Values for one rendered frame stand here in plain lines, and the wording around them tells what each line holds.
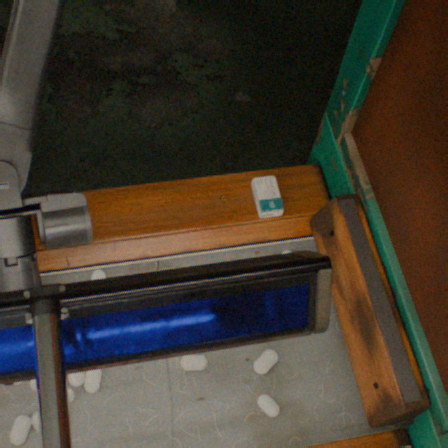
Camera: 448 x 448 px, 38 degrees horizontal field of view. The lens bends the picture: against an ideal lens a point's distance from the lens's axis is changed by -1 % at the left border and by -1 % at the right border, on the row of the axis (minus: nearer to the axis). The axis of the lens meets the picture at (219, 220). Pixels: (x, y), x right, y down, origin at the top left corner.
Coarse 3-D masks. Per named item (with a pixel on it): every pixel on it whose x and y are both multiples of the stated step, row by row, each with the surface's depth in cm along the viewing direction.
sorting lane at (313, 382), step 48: (288, 240) 99; (336, 336) 92; (144, 384) 87; (192, 384) 87; (240, 384) 88; (288, 384) 88; (336, 384) 89; (0, 432) 82; (96, 432) 83; (144, 432) 84; (192, 432) 84; (240, 432) 85; (288, 432) 85; (336, 432) 86
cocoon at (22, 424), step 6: (18, 420) 81; (24, 420) 81; (18, 426) 81; (24, 426) 81; (12, 432) 80; (18, 432) 80; (24, 432) 81; (12, 438) 80; (18, 438) 80; (24, 438) 81; (18, 444) 80
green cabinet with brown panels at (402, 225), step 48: (384, 0) 76; (432, 0) 68; (384, 48) 80; (432, 48) 69; (336, 96) 94; (384, 96) 82; (432, 96) 70; (384, 144) 84; (432, 144) 72; (384, 192) 86; (432, 192) 73; (384, 240) 85; (432, 240) 74; (432, 288) 76; (432, 336) 77; (432, 384) 76
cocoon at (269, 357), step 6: (264, 354) 88; (270, 354) 88; (276, 354) 88; (258, 360) 88; (264, 360) 88; (270, 360) 88; (276, 360) 88; (258, 366) 87; (264, 366) 87; (270, 366) 88; (258, 372) 88; (264, 372) 87
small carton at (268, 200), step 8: (272, 176) 100; (256, 184) 99; (264, 184) 99; (272, 184) 99; (256, 192) 98; (264, 192) 98; (272, 192) 98; (256, 200) 99; (264, 200) 97; (272, 200) 98; (280, 200) 98; (264, 208) 97; (272, 208) 97; (280, 208) 97; (264, 216) 98; (272, 216) 98
